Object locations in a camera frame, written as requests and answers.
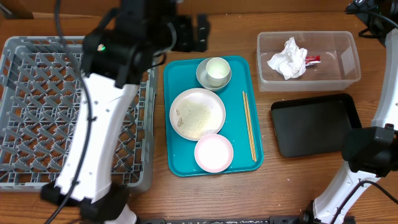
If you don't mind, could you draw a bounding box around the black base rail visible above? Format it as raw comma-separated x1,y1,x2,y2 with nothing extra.
137,215,299,224

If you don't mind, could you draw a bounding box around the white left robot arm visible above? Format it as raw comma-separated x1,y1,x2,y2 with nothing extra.
40,1,210,223

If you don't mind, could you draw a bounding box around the cream white cup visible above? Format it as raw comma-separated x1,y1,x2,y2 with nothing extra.
206,57,231,87

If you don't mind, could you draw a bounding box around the white napkin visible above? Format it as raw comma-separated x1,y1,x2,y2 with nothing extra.
267,37,308,80

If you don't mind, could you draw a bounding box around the pink small bowl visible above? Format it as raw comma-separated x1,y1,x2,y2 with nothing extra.
194,134,234,173

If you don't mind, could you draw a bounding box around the red snack wrapper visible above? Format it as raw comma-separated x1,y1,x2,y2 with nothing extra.
305,55,321,67

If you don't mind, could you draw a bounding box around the right wooden chopstick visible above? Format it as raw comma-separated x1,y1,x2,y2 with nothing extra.
243,92,257,162

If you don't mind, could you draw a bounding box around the black tray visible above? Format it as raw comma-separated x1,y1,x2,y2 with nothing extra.
271,93,361,158

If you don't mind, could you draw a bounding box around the teal plastic tray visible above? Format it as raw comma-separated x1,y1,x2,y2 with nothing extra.
163,55,264,177

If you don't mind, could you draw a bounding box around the white plate with food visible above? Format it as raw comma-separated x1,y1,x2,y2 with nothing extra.
169,88,226,141

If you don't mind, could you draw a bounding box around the grey ceramic bowl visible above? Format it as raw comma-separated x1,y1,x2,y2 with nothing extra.
196,58,232,91

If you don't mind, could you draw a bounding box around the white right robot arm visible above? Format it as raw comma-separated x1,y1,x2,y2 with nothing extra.
296,1,397,224

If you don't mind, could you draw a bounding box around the clear plastic bin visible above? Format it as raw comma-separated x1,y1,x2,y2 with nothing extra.
257,31,361,91

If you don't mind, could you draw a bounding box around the grey plastic dishwasher rack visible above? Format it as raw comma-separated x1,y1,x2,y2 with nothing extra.
1,36,159,193

